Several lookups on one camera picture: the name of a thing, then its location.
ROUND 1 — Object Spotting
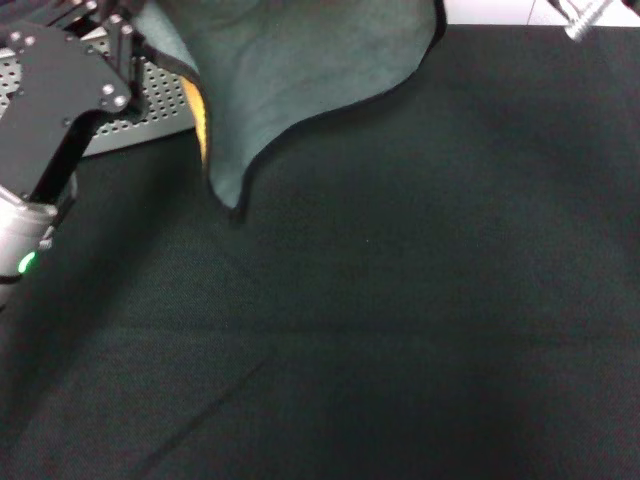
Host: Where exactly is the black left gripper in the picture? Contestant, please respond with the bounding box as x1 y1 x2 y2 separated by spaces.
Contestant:
0 0 147 206

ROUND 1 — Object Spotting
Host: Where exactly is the grey towel with black edging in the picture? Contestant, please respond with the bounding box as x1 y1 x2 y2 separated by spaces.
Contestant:
130 0 448 227

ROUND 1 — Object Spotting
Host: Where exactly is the grey storage box orange rim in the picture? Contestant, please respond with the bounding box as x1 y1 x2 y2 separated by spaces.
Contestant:
0 47 197 159

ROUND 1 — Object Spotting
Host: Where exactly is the black tablecloth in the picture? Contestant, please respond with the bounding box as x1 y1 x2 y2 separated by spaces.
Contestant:
0 22 640 480

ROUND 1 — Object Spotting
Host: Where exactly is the white folding partition screen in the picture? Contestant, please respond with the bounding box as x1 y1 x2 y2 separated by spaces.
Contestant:
442 0 640 26

